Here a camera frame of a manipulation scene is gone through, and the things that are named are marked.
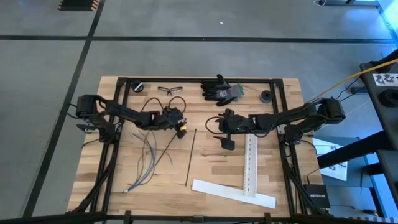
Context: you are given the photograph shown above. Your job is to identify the black tape roll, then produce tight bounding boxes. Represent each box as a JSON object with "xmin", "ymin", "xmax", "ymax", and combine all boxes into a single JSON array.
[{"xmin": 259, "ymin": 90, "xmax": 274, "ymax": 104}]

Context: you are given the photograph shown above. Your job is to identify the clear safety glasses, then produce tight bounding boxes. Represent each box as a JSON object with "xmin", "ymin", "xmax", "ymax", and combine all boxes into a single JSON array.
[{"xmin": 157, "ymin": 86, "xmax": 183, "ymax": 96}]

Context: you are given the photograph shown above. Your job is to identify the white slotted cable duct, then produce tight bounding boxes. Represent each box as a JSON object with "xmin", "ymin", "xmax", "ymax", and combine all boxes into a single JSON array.
[{"xmin": 243, "ymin": 133, "xmax": 259, "ymax": 197}]

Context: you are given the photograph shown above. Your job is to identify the black grey work gloves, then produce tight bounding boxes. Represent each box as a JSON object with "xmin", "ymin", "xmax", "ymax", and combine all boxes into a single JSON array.
[{"xmin": 200, "ymin": 73, "xmax": 245, "ymax": 107}]

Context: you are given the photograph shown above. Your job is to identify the yellow cable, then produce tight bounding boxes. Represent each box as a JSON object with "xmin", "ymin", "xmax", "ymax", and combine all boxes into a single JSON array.
[{"xmin": 307, "ymin": 58, "xmax": 398, "ymax": 103}]

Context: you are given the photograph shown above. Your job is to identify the black aluminium table frame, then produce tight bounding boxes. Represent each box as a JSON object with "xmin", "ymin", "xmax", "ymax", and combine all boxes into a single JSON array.
[{"xmin": 0, "ymin": 76, "xmax": 398, "ymax": 224}]

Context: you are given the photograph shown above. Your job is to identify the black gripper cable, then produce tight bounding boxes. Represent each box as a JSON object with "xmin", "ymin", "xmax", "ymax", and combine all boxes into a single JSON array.
[
  {"xmin": 139, "ymin": 95, "xmax": 187, "ymax": 115},
  {"xmin": 205, "ymin": 116, "xmax": 225, "ymax": 136}
]

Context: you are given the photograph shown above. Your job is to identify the black desk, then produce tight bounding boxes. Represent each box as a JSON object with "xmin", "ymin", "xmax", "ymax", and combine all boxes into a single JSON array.
[{"xmin": 317, "ymin": 49, "xmax": 398, "ymax": 218}]

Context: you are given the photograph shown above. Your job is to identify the black knob with white stripe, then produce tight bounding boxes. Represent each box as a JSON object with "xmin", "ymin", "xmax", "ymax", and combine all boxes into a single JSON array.
[{"xmin": 130, "ymin": 80, "xmax": 144, "ymax": 93}]

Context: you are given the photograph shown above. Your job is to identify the multicolour wire bundle with connector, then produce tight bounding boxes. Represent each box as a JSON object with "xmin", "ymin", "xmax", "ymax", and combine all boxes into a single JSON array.
[{"xmin": 123, "ymin": 129, "xmax": 174, "ymax": 194}]

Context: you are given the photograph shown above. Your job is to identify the white printed label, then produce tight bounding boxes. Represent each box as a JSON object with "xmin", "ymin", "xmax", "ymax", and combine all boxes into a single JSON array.
[{"xmin": 372, "ymin": 73, "xmax": 398, "ymax": 87}]

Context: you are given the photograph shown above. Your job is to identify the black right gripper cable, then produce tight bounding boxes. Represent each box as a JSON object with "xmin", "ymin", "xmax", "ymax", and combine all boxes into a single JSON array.
[{"xmin": 205, "ymin": 116, "xmax": 225, "ymax": 136}]

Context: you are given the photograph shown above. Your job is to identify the black orange striped object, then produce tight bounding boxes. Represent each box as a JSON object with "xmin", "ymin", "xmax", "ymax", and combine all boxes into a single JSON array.
[{"xmin": 57, "ymin": 0, "xmax": 101, "ymax": 12}]

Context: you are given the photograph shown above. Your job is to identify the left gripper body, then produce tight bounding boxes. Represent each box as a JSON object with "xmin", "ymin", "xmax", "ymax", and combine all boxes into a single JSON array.
[{"xmin": 160, "ymin": 107, "xmax": 187, "ymax": 128}]

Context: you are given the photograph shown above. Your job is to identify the black cable coil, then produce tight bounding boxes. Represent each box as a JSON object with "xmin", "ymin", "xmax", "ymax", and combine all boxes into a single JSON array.
[{"xmin": 377, "ymin": 88, "xmax": 398, "ymax": 108}]

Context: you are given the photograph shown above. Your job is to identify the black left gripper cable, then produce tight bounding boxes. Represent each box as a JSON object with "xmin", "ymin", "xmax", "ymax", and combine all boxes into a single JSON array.
[{"xmin": 139, "ymin": 95, "xmax": 187, "ymax": 115}]

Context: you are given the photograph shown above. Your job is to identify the white printed paper sheet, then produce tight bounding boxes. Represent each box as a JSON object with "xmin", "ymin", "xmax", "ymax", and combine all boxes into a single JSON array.
[{"xmin": 312, "ymin": 137, "xmax": 348, "ymax": 182}]

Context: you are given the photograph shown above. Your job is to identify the black zip tie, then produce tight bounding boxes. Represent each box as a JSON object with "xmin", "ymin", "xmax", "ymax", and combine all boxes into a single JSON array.
[
  {"xmin": 185, "ymin": 128, "xmax": 197, "ymax": 187},
  {"xmin": 154, "ymin": 133, "xmax": 180, "ymax": 166}
]

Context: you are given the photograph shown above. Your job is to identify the white flat duct cover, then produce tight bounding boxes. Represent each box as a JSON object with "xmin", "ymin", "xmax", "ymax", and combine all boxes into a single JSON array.
[{"xmin": 191, "ymin": 179, "xmax": 277, "ymax": 210}]

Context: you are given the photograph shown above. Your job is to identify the black network switch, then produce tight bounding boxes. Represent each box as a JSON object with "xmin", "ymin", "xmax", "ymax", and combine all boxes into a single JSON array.
[{"xmin": 303, "ymin": 184, "xmax": 331, "ymax": 210}]

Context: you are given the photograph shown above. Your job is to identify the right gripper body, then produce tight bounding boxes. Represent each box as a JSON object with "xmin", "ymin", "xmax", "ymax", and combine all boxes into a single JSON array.
[{"xmin": 217, "ymin": 113, "xmax": 251, "ymax": 134}]

